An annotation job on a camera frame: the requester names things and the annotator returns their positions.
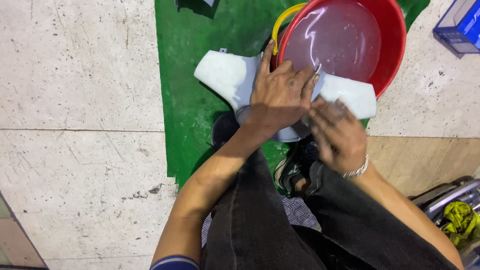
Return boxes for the black trousers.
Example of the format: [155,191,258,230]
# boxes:
[200,148,460,270]

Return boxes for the blue plastic box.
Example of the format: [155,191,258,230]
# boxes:
[433,0,480,55]

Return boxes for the black shoe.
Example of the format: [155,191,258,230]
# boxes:
[274,135,320,196]
[210,111,241,151]

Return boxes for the person's right hand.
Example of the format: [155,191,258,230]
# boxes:
[307,98,370,175]

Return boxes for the white plastic fairing panel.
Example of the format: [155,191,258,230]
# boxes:
[194,49,378,143]

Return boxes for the silver chain bracelet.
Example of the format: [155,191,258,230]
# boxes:
[340,154,370,179]

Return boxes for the grey metal frame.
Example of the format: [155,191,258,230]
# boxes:
[410,176,480,226]

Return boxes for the green floor mat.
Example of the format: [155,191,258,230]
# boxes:
[154,0,431,196]

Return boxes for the yellow-green cloth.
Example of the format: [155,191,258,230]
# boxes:
[442,201,480,249]

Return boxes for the yellow bucket handle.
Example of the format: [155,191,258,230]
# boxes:
[271,2,309,56]

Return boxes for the red plastic bucket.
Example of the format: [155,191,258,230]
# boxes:
[271,0,408,99]

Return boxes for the black plastic part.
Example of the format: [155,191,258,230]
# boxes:
[175,0,220,20]

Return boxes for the blue striped sleeve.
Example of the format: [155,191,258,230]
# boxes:
[149,255,200,270]

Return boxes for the person's left hand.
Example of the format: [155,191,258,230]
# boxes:
[245,38,320,134]

